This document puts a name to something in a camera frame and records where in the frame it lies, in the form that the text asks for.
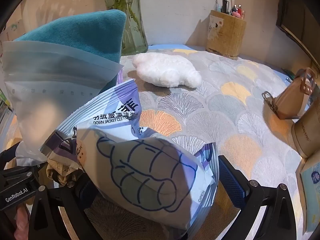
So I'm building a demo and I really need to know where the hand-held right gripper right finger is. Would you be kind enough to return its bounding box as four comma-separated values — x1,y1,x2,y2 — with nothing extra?
218,155,297,240

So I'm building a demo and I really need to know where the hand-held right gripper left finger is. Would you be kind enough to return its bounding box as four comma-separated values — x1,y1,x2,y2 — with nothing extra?
28,177,100,240

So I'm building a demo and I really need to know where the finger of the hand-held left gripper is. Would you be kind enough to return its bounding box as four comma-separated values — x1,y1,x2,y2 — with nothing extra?
0,141,23,167

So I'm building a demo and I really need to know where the thumb print white packet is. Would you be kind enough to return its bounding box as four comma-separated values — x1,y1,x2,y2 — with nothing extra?
75,127,218,230

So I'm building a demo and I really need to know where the pile of blue clothes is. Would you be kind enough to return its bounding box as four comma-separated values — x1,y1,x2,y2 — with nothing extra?
0,40,125,163

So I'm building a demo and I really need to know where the purple white wipes packet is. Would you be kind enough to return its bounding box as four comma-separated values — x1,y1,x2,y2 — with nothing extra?
39,79,143,159

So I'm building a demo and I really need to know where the teal cloth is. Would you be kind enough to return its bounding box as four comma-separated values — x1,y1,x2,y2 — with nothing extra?
14,9,127,88

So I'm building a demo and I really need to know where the brown patterned packet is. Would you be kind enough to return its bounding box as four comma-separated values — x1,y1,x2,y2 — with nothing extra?
47,159,83,188

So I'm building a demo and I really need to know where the fan pattern tablecloth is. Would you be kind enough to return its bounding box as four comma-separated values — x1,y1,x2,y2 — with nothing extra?
60,44,315,240

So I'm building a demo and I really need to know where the light blue printed box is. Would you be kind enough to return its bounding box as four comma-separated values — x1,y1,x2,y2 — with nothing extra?
299,155,320,233

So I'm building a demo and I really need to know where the beige cylinder container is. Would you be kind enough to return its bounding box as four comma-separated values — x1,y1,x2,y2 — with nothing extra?
291,102,320,158

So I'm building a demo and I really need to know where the beige small bag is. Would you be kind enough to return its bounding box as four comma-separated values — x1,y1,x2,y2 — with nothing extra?
262,67,317,120

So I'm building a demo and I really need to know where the teal small object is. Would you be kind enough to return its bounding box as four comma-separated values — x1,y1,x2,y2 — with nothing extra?
282,68,297,80

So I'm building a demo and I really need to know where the white fluffy plush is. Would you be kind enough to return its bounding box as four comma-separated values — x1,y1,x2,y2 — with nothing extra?
132,52,202,88

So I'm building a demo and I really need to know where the wooden pen holder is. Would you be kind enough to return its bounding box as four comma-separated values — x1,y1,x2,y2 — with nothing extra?
205,10,247,60

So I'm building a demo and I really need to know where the blue table mat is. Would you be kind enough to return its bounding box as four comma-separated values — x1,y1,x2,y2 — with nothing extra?
147,44,208,53

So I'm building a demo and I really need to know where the bunch of pens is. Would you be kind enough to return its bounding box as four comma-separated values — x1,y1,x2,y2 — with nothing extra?
215,0,246,19

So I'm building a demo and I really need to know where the dark wooden furniture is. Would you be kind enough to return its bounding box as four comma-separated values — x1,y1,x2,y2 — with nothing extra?
276,0,320,63

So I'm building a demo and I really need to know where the glass vase with green stems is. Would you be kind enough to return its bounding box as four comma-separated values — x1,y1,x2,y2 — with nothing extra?
110,0,143,50

